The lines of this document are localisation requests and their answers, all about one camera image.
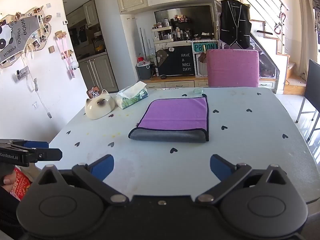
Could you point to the black vest with white trim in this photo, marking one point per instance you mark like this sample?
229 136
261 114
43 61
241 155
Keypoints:
235 25

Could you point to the small clear glass dish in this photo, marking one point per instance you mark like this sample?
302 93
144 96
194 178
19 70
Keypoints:
198 90

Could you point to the green patterned tissue box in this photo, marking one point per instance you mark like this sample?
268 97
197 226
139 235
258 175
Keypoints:
132 98

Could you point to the white power strip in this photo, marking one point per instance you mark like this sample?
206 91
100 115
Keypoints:
21 73

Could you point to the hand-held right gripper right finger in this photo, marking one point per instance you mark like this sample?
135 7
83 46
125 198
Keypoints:
220 167

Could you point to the pink upholstered chair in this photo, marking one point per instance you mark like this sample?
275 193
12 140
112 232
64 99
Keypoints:
232 67

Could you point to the black chalkboard sign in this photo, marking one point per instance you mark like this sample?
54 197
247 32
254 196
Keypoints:
178 62

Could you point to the wooden staircase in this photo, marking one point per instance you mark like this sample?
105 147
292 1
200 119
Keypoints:
272 55

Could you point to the red snack packet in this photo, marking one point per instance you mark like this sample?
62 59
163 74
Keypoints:
21 183

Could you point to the grey waste bin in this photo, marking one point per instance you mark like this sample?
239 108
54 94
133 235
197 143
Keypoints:
144 71

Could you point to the cat face ceramic bowl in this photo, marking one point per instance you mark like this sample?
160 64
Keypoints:
98 107

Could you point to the cosmetics organizer shelf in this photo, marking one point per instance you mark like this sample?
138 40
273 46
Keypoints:
166 32

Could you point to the patterned curtain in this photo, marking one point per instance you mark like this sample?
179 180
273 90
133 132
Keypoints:
316 7

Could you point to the black metal-legged chair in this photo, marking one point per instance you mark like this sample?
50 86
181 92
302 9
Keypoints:
313 80

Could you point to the person's left hand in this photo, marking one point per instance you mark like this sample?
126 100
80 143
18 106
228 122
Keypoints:
6 180

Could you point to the metal stair railing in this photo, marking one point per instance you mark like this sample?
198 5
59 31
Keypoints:
270 0

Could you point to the purple and grey towel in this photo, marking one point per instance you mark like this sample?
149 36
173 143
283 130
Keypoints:
175 112

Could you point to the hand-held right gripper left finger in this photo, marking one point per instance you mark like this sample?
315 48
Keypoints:
103 167

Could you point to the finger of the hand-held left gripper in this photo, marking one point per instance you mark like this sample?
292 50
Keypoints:
37 144
51 154

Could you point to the panda print wall hanging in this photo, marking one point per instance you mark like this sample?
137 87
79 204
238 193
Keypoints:
17 38

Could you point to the grey kitchen base cabinet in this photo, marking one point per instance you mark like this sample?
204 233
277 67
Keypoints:
98 73

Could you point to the teal letter sign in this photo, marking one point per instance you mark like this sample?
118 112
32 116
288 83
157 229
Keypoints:
203 47

